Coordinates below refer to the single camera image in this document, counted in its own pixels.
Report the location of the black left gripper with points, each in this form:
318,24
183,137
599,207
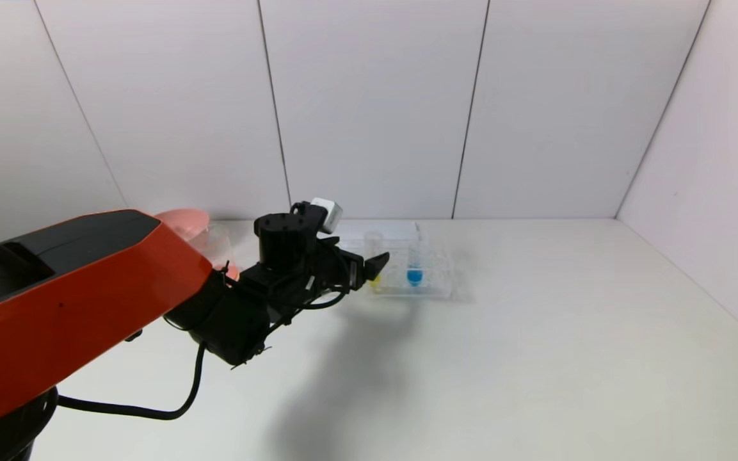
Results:
354,273

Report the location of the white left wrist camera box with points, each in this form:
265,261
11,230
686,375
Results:
329,211

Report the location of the clear acrylic test tube rack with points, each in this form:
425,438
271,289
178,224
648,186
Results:
433,282

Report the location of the orange and black left arm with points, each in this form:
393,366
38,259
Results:
74,294

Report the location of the test tube with blue pigment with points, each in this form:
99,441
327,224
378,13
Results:
414,275

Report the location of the test tube with yellow pigment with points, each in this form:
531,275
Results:
374,243

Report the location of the clear glass beaker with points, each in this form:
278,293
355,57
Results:
218,246

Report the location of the pink plastic bowl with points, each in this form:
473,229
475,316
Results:
183,221

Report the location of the white paper sheet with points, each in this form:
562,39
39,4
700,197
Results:
394,228

